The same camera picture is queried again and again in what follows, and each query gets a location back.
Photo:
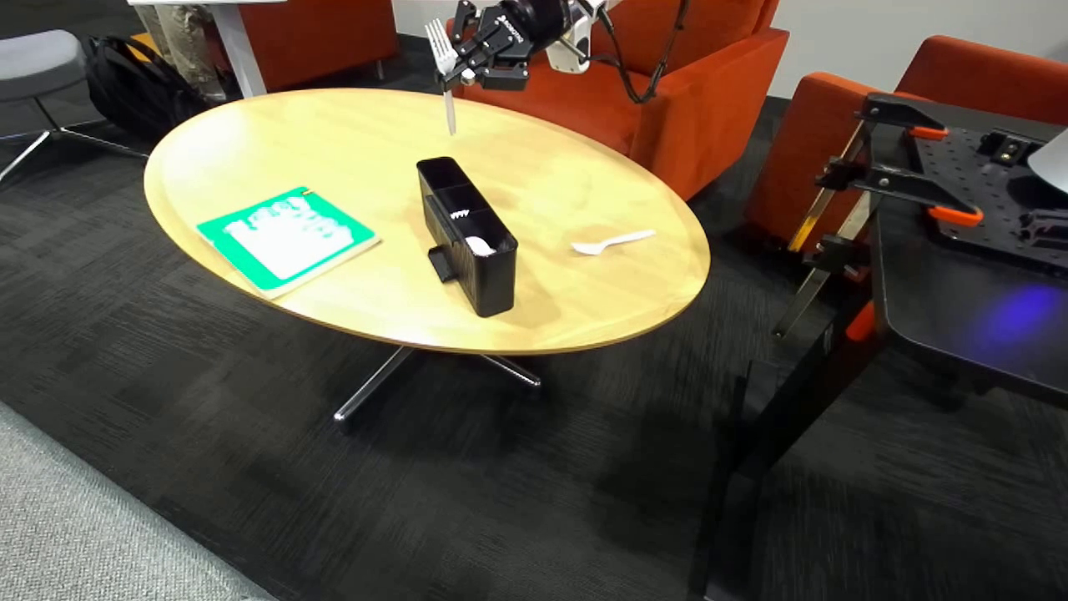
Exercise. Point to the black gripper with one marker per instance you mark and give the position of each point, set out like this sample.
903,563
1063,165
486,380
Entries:
507,52

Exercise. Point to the white plastic fork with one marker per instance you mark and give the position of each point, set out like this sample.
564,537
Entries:
448,111

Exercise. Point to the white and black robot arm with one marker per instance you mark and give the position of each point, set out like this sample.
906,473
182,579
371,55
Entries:
569,38

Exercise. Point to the white utensil inside box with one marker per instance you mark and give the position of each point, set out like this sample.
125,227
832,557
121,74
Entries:
480,244

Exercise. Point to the black cutlery box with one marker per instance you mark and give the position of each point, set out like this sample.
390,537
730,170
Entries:
471,269

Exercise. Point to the orange sofa chair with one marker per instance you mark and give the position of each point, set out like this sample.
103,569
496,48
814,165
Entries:
322,38

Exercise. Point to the white plastic spoon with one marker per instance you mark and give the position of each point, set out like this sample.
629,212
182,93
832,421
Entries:
614,240

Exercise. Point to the large orange armchair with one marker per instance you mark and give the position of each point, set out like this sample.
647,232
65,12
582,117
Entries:
690,100

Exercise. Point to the white desk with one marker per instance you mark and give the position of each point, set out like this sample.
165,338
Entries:
239,44

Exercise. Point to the green and white book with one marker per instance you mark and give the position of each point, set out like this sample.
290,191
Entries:
290,235

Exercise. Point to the black backpack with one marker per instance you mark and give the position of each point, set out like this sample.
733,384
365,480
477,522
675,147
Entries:
143,89

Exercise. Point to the chrome table base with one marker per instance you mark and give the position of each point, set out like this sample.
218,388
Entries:
371,384

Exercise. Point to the black and orange bar clamp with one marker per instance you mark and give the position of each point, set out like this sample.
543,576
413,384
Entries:
838,279
888,179

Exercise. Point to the grey office chair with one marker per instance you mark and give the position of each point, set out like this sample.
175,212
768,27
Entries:
38,69

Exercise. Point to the black stand table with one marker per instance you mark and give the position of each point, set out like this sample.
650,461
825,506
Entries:
955,303

